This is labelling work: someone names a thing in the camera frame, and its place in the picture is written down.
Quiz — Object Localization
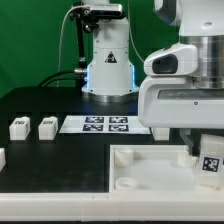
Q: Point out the black cables at base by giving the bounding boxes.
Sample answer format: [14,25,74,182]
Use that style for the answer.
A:
[37,68,88,88]

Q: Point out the white camera cable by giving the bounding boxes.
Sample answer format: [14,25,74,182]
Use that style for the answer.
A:
[57,4,84,88]

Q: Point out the black camera on mount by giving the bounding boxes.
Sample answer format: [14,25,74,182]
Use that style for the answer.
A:
[69,3,125,33]

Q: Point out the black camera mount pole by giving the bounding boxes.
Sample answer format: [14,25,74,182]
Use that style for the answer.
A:
[76,18,87,69]

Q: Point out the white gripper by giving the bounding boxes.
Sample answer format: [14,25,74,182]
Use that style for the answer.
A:
[138,76,224,154]

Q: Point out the white square tabletop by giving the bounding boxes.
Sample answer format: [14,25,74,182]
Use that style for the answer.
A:
[109,145,214,192]

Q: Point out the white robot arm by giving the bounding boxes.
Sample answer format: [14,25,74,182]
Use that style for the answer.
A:
[82,0,224,130]

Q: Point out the white sheet with AprilTags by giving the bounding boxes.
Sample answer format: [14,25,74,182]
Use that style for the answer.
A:
[60,115,150,134]

